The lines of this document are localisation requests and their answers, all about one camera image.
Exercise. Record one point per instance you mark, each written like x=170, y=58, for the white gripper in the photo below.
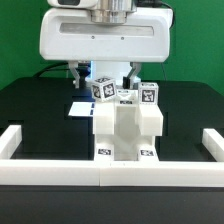
x=105, y=30

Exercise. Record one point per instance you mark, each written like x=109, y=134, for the white tagged cube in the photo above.
x=148, y=93
x=103, y=88

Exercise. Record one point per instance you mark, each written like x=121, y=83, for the white chair back frame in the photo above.
x=125, y=115

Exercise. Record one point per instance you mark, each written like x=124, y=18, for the white chair seat part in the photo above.
x=125, y=146

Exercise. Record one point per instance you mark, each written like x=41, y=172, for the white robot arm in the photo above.
x=106, y=30

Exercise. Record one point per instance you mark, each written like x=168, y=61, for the white marker base sheet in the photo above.
x=81, y=109

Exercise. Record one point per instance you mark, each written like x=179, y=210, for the white U-shaped fence wall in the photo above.
x=90, y=173

